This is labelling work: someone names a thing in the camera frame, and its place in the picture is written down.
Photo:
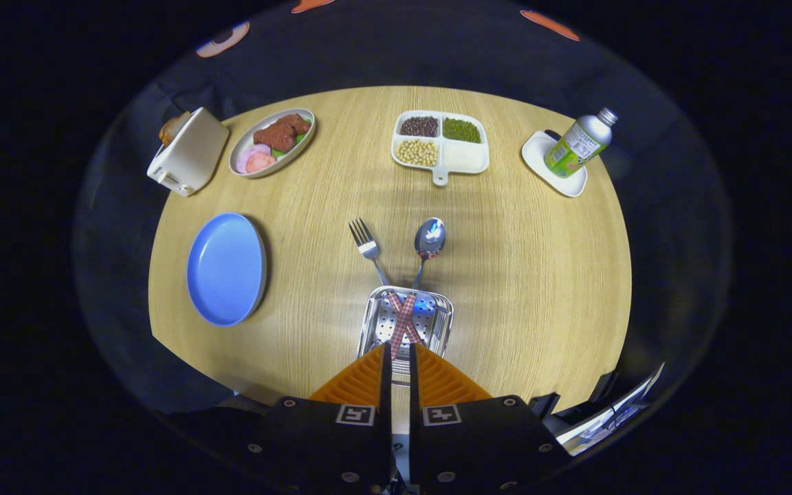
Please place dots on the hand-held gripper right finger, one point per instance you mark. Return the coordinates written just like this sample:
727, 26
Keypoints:
413, 378

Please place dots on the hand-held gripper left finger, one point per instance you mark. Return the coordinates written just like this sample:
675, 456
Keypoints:
386, 378

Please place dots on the blue round plate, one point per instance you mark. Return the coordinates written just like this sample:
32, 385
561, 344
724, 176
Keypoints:
224, 268

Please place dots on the pile of yellow soybeans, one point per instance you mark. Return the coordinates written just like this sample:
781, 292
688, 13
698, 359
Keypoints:
416, 152

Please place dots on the white divided tray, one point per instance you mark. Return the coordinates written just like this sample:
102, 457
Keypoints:
465, 158

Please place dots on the white round food plate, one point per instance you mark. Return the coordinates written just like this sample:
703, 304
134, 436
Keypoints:
293, 155

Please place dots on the salmon pink ham slice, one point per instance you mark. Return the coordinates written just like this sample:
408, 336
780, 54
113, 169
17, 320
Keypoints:
260, 163

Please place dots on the white coaster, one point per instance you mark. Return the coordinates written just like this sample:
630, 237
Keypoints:
540, 161

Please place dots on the pile of dark red beans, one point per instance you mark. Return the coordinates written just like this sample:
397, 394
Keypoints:
419, 126

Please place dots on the pile of green beans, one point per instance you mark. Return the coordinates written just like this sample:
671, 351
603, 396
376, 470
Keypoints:
462, 130

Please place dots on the green lettuce leaf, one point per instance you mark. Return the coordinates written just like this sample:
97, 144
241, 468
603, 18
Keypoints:
300, 137

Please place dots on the pale pink ham slice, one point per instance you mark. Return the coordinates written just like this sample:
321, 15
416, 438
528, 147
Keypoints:
245, 157

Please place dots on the brown meat piece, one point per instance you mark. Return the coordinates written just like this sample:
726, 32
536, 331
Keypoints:
279, 134

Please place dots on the green and silver bottle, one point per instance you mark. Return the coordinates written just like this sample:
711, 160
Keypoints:
575, 148

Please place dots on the white toaster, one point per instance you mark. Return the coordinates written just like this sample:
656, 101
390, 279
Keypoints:
193, 155

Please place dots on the brown bread slice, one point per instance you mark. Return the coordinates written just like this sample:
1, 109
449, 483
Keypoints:
172, 128

